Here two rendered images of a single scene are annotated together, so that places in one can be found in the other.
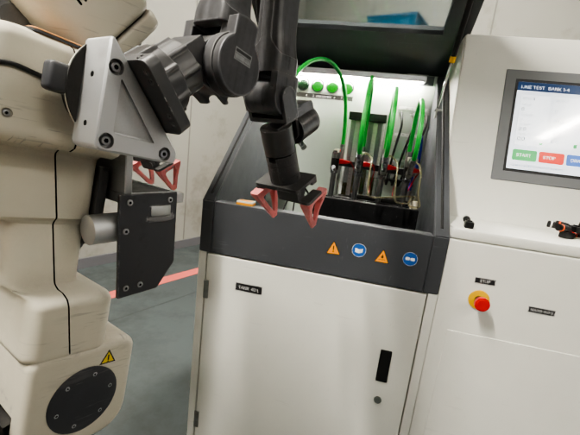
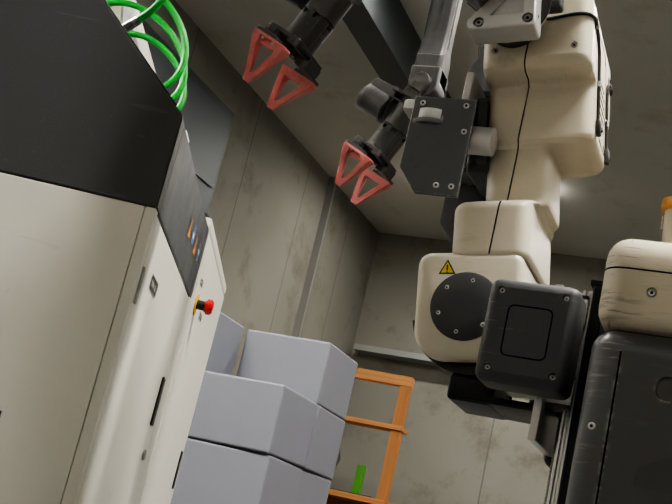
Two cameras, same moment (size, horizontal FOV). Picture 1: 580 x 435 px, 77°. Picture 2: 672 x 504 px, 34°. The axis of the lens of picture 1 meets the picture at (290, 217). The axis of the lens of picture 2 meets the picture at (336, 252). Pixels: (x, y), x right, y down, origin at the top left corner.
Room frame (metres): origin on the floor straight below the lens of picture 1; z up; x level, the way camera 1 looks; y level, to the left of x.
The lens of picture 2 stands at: (1.11, 1.98, 0.35)
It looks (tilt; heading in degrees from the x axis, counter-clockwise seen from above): 14 degrees up; 259
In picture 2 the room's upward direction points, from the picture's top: 13 degrees clockwise
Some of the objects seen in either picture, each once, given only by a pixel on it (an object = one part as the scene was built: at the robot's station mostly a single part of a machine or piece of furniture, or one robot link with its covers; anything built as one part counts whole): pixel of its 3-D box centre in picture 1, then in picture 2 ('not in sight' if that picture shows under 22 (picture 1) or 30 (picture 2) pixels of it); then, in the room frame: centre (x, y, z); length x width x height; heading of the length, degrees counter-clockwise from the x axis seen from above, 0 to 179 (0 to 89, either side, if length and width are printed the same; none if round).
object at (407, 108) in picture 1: (407, 140); not in sight; (1.47, -0.42, 1.20); 0.13 x 0.03 x 0.31; 78
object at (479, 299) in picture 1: (480, 302); (204, 306); (0.89, -0.51, 0.80); 0.05 x 0.04 x 0.05; 78
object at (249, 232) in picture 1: (315, 242); (176, 218); (1.02, -0.08, 0.87); 0.62 x 0.04 x 0.16; 78
